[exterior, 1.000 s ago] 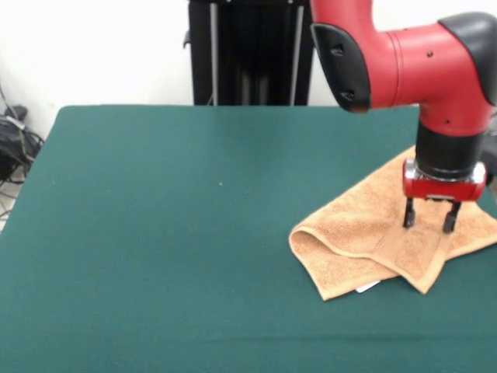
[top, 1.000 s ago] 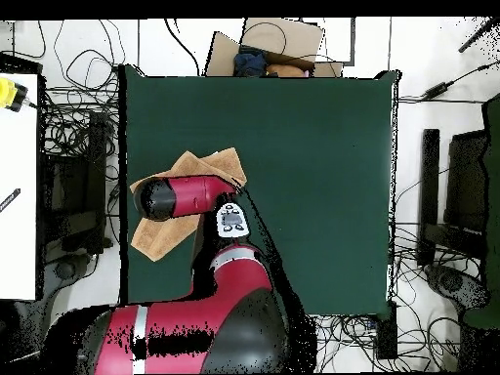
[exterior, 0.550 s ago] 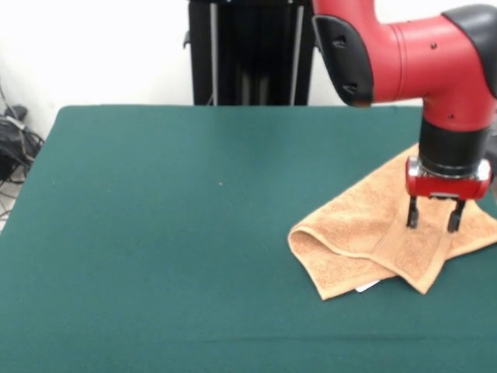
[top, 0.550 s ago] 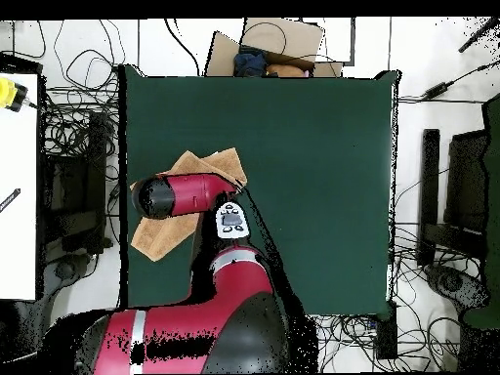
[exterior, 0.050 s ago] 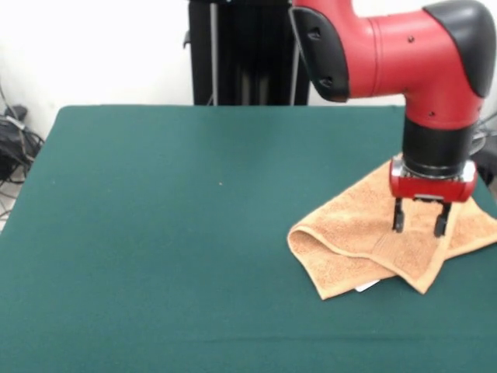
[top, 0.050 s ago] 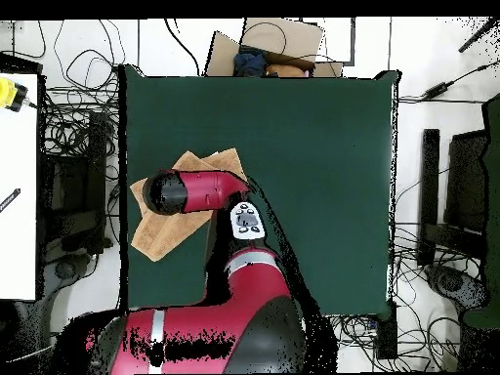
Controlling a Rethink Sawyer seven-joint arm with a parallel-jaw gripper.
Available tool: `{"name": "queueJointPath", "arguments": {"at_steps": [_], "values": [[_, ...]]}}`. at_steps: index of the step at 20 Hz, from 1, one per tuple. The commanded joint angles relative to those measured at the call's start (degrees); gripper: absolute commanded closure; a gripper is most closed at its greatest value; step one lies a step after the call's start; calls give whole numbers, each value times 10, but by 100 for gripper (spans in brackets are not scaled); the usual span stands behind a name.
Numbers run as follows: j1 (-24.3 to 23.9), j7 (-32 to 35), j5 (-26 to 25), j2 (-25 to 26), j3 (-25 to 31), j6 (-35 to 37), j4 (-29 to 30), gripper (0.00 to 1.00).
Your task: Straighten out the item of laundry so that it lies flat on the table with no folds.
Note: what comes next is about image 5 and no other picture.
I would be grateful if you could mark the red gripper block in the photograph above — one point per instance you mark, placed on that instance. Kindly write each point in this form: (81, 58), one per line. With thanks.
(431, 190)

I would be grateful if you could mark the orange terry towel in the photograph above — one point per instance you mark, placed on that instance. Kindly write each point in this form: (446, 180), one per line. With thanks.
(349, 241)

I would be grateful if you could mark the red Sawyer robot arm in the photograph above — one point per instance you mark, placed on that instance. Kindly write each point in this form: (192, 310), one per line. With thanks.
(407, 62)

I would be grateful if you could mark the dark green table cloth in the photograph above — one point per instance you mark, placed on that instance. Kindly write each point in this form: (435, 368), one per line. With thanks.
(116, 252)

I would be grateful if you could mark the black furniture frame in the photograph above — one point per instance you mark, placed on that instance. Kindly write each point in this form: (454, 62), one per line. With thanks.
(487, 165)

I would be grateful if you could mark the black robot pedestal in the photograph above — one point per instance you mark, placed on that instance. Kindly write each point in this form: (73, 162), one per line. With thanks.
(233, 58)

